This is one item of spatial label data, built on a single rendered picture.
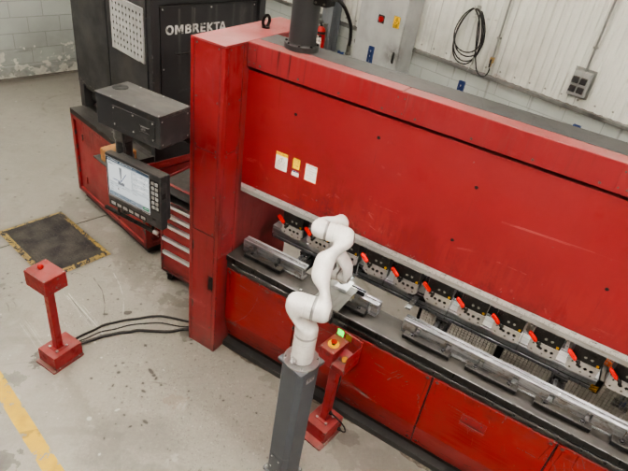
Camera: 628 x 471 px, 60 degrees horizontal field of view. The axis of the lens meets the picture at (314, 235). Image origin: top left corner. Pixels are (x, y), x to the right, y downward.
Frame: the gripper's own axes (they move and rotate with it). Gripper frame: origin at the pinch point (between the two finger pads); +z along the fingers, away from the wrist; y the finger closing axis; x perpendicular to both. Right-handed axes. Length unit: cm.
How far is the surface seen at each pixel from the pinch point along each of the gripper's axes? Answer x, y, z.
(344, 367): 45, -26, 5
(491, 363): 3, -97, 12
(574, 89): -351, -53, 238
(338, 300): 11.6, -4.5, -1.1
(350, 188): -43, 8, -44
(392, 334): 13.1, -39.6, 14.0
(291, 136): -53, 51, -56
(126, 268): 60, 209, 89
